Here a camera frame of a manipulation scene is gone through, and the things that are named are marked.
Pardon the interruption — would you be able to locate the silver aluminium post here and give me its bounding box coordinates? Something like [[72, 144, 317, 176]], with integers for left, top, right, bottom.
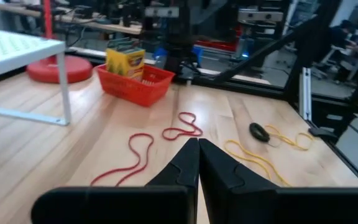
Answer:
[[300, 67, 313, 121]]

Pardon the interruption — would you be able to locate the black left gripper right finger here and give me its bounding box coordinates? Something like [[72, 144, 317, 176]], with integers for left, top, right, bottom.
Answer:
[[199, 139, 358, 224]]

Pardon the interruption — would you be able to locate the white perforated metal shelf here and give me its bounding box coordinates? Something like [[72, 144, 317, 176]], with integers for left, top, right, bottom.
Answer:
[[0, 26, 73, 127]]

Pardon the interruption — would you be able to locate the black spiral coil keychain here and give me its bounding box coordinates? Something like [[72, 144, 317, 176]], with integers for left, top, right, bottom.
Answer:
[[249, 122, 271, 143]]

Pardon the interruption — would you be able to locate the person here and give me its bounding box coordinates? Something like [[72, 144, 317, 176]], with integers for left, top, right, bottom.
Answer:
[[328, 19, 358, 85]]

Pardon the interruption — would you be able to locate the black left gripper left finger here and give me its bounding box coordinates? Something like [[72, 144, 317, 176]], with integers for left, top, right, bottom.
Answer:
[[31, 138, 200, 224]]

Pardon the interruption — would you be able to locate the silver depth camera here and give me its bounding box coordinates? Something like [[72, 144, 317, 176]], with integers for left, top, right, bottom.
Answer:
[[144, 6, 180, 19], [237, 8, 285, 23]]

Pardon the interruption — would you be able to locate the red plastic basket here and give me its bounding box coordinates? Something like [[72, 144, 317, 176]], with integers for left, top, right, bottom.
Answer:
[[96, 63, 176, 108]]

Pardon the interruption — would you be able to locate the wooden background desk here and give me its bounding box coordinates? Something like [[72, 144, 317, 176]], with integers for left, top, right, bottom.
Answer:
[[0, 0, 142, 35]]

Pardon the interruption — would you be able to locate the blue plastic bin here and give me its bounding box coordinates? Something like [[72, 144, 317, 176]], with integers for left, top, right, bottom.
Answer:
[[152, 45, 203, 68]]

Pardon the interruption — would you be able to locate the red desk lamp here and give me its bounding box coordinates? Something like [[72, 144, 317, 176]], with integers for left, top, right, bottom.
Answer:
[[26, 0, 93, 84]]

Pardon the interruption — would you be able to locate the black table clamp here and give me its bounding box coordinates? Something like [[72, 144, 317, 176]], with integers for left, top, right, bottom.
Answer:
[[308, 126, 338, 141]]

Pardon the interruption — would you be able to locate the red rubber band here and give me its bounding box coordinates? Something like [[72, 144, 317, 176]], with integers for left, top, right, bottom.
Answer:
[[162, 111, 204, 141], [90, 133, 155, 187]]

